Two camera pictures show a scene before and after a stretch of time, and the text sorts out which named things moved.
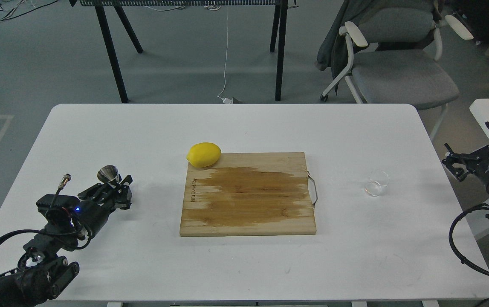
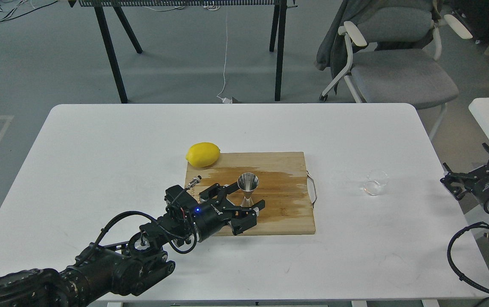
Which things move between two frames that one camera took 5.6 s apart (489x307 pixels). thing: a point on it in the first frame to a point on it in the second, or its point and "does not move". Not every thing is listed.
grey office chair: x=399 y=65 does not move
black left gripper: x=96 y=203 to x=214 y=211
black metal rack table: x=279 y=33 does not move
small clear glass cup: x=377 y=181 does not move
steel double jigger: x=109 y=173 to x=247 y=182
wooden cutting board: x=248 y=194 does not move
